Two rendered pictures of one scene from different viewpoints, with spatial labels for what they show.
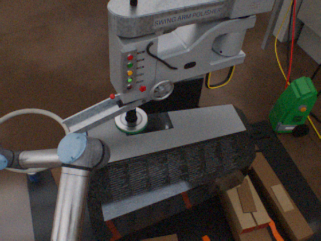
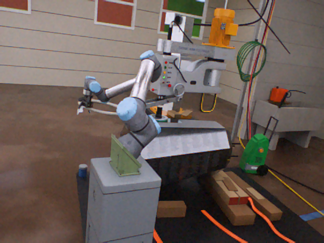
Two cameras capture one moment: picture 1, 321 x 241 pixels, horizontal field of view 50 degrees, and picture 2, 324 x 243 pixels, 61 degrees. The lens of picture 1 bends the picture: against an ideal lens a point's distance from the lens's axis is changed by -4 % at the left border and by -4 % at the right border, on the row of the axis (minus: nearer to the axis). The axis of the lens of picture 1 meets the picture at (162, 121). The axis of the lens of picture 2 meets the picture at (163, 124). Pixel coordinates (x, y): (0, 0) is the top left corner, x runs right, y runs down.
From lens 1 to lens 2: 1.75 m
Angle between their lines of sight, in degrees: 32
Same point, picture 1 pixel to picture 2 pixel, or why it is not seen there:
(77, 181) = (150, 63)
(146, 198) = (167, 151)
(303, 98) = (260, 142)
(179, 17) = (190, 48)
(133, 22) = (169, 43)
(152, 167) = (171, 135)
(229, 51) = (213, 82)
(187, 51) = (192, 72)
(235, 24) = (216, 64)
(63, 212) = (142, 72)
